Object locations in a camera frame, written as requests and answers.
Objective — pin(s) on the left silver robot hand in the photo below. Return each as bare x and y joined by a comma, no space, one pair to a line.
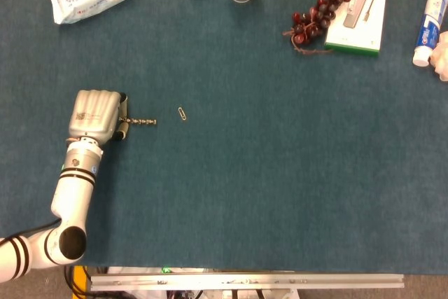
94,117

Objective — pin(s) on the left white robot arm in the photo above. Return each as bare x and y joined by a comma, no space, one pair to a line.
66,201

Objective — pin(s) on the silver paper clip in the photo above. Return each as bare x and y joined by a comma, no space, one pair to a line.
182,113

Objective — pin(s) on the crumpled white tissue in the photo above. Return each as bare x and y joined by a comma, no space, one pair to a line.
441,57

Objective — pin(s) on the blue felt table mat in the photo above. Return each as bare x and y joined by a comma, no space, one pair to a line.
245,138

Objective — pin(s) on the dark red grape bunch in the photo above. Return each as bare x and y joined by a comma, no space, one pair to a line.
315,19

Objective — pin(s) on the white green hub box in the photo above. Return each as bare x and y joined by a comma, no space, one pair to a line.
358,8

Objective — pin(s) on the white blue toothpaste tube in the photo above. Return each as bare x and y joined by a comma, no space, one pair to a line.
430,22

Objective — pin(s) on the aluminium profile rail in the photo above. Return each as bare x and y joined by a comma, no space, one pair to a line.
245,281

